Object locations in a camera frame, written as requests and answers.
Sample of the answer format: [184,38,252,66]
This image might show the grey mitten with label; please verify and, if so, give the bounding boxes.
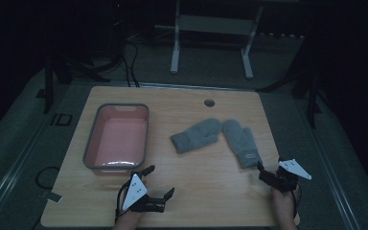
[221,118,264,170]

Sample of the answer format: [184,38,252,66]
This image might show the black tripod stand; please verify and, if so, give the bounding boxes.
[258,47,329,129]
[35,47,111,115]

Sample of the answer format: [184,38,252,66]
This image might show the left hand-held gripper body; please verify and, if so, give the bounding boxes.
[121,172,168,214]

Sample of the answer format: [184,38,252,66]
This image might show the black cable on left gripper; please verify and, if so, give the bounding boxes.
[114,177,132,222]

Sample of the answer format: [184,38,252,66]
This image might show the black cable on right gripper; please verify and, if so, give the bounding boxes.
[290,183,302,219]

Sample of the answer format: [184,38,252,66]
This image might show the plain grey mitten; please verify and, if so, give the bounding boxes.
[170,117,223,154]

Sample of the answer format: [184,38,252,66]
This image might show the person's left hand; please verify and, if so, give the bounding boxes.
[112,209,146,230]

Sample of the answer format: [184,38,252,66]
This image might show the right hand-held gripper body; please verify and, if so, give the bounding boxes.
[263,158,312,194]

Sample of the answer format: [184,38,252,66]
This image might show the black hanging cables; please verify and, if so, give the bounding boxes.
[120,39,141,88]

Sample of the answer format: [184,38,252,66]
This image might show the person's right hand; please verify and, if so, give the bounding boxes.
[270,184,302,230]

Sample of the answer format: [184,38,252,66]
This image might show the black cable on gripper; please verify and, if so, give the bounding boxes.
[290,183,302,219]
[114,177,132,222]

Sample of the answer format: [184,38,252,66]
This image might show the grey tape piece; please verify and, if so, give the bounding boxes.
[40,190,63,203]

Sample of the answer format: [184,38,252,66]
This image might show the white metal stand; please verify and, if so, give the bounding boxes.
[170,0,265,81]

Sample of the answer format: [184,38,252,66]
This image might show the pink basin with grey rim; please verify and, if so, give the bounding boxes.
[82,103,150,176]

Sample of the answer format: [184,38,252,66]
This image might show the black looped floor cable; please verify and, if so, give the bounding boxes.
[34,165,60,190]

